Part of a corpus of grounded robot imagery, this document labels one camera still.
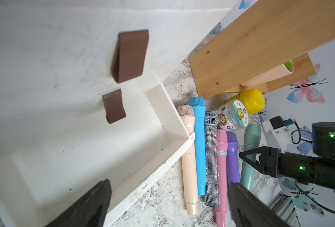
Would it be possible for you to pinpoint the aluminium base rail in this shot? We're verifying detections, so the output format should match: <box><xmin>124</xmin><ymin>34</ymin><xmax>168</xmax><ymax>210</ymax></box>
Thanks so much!
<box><xmin>267</xmin><ymin>193</ymin><xmax>300</xmax><ymax>227</ymax></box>

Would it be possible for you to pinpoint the white plastic drawer cabinet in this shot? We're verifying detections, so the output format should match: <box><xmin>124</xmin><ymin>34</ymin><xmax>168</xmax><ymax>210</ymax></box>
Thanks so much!
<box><xmin>0</xmin><ymin>1</ymin><xmax>236</xmax><ymax>158</ymax></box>

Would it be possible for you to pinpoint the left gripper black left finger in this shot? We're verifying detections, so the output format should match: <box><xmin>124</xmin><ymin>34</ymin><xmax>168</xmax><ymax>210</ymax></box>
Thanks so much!
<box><xmin>45</xmin><ymin>179</ymin><xmax>112</xmax><ymax>227</ymax></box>

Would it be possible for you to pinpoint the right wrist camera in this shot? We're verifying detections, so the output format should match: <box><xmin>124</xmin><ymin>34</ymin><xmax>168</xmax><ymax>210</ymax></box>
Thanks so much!
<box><xmin>262</xmin><ymin>116</ymin><xmax>295</xmax><ymax>153</ymax></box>

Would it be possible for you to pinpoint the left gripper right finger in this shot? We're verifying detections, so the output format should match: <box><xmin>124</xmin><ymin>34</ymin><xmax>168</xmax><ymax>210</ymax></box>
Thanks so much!
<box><xmin>228</xmin><ymin>183</ymin><xmax>288</xmax><ymax>227</ymax></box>

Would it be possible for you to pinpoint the wooden shelf stand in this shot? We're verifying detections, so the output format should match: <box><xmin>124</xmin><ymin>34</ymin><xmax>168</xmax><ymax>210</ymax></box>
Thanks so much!
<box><xmin>189</xmin><ymin>1</ymin><xmax>335</xmax><ymax>99</ymax></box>

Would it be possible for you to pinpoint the yellow lidded jar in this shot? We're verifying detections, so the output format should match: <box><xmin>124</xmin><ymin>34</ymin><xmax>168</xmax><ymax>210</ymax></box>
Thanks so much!
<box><xmin>224</xmin><ymin>89</ymin><xmax>266</xmax><ymax>114</ymax></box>

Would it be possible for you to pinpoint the white bottom drawer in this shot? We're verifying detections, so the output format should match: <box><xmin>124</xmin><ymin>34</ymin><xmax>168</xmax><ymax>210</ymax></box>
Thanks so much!
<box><xmin>0</xmin><ymin>73</ymin><xmax>194</xmax><ymax>227</ymax></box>

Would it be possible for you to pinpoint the rhinestone silver microphone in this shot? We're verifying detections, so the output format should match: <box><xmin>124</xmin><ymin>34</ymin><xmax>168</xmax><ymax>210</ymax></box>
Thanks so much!
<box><xmin>203</xmin><ymin>110</ymin><xmax>220</xmax><ymax>208</ymax></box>

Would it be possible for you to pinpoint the wooden rolling pin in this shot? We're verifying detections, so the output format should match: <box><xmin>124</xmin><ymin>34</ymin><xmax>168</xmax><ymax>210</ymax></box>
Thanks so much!
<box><xmin>176</xmin><ymin>105</ymin><xmax>199</xmax><ymax>216</ymax></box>

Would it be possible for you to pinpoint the pink toy microphone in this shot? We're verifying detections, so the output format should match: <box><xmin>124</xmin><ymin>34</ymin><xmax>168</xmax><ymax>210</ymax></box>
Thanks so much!
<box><xmin>214</xmin><ymin>129</ymin><xmax>228</xmax><ymax>227</ymax></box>

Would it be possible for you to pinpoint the peach pot green plant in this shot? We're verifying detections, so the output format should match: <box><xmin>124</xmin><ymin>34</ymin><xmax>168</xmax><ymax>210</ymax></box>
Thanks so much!
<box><xmin>240</xmin><ymin>61</ymin><xmax>294</xmax><ymax>88</ymax></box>

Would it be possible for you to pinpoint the mint green toy microphone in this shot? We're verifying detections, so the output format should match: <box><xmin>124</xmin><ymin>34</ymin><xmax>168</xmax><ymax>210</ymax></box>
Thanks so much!
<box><xmin>240</xmin><ymin>123</ymin><xmax>262</xmax><ymax>193</ymax></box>

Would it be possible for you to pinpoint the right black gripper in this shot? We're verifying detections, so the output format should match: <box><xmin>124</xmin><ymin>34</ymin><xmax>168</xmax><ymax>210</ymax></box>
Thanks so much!
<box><xmin>239</xmin><ymin>146</ymin><xmax>281</xmax><ymax>178</ymax></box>

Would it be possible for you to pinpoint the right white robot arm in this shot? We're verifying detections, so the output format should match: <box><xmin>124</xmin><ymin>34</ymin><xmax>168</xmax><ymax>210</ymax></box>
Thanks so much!
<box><xmin>239</xmin><ymin>122</ymin><xmax>335</xmax><ymax>190</ymax></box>

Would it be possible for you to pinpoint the blue toy microphone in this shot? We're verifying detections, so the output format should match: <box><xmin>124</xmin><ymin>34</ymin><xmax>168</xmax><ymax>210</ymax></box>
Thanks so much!
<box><xmin>190</xmin><ymin>96</ymin><xmax>206</xmax><ymax>196</ymax></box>

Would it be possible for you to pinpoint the green label round tin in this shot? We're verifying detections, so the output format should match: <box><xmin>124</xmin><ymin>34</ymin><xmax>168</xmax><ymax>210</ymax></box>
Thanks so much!
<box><xmin>214</xmin><ymin>99</ymin><xmax>249</xmax><ymax>132</ymax></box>

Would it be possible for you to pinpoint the purple toy microphone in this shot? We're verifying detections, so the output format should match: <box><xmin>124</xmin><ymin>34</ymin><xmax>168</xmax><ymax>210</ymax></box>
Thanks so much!
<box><xmin>227</xmin><ymin>132</ymin><xmax>240</xmax><ymax>187</ymax></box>

